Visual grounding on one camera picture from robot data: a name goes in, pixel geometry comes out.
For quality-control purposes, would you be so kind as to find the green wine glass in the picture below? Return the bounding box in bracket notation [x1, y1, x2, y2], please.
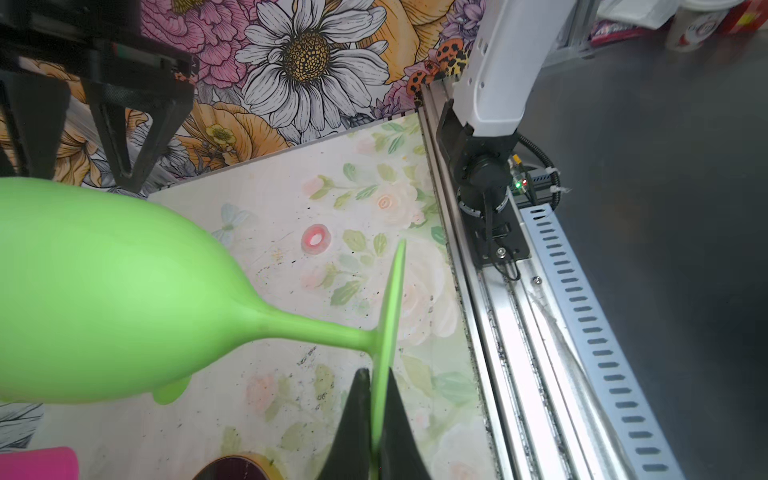
[1, 177, 406, 451]

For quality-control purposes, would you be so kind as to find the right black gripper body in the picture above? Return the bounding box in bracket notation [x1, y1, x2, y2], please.
[1, 1, 198, 83]

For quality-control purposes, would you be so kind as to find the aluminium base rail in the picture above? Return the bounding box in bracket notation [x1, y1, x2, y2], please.
[419, 80, 683, 479]

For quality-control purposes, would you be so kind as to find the gold wire glass rack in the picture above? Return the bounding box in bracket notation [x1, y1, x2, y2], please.
[193, 453, 284, 480]

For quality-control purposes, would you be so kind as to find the pink wine glass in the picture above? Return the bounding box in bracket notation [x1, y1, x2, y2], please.
[1, 447, 80, 480]

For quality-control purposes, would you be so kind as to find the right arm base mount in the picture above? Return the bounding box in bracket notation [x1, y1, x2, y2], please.
[464, 206, 531, 268]

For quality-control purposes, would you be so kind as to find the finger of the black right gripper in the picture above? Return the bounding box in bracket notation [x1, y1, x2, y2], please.
[1, 68, 71, 179]
[81, 78, 195, 193]

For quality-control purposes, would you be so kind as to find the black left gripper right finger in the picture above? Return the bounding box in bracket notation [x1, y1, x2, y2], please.
[379, 370, 431, 480]

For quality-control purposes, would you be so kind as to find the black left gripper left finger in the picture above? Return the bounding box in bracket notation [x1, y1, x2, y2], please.
[318, 368, 371, 480]

